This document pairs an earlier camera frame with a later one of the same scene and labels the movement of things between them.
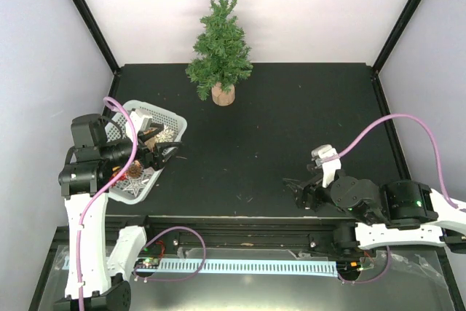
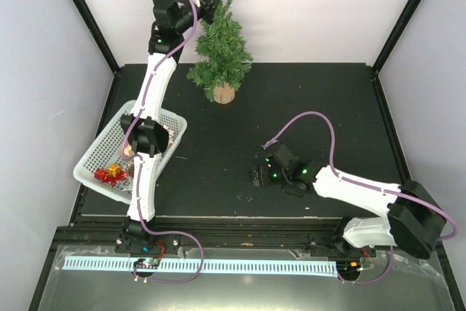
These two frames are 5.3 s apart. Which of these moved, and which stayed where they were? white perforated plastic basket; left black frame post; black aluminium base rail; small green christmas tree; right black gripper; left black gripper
Moved: right black gripper; left black gripper
Stayed: white perforated plastic basket; left black frame post; black aluminium base rail; small green christmas tree
